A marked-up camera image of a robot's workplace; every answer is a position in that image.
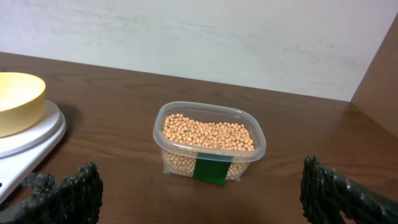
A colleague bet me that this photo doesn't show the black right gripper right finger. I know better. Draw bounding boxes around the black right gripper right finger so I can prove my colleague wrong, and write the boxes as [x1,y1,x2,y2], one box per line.
[300,156,397,224]

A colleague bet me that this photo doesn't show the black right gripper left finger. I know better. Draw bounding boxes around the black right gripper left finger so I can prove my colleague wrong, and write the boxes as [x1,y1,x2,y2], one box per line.
[1,162,103,224]

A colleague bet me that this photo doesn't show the white digital kitchen scale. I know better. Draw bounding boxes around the white digital kitchen scale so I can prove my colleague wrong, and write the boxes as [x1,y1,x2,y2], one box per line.
[1,100,66,202]

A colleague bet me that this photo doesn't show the yellow bowl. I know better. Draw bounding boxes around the yellow bowl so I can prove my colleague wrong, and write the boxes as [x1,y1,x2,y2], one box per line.
[1,72,46,137]

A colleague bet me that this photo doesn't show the soybeans in container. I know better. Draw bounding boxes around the soybeans in container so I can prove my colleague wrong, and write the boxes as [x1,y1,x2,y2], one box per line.
[162,113,255,180]

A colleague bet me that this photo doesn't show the clear plastic container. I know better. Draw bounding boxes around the clear plastic container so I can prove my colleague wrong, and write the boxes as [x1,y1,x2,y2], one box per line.
[153,101,267,185]

